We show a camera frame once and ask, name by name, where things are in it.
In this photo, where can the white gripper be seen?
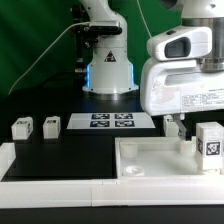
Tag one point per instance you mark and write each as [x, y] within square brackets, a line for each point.
[179, 87]

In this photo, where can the white square tabletop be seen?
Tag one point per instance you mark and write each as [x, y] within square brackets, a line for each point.
[147, 157]

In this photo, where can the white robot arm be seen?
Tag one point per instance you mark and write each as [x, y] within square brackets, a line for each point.
[110, 73]

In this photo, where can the white sheet with tags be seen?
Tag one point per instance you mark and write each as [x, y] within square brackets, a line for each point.
[129, 120]

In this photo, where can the white U-shaped obstacle fence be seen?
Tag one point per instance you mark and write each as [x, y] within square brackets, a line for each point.
[173, 190]

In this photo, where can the black mount post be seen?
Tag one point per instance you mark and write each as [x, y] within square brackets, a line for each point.
[79, 16]

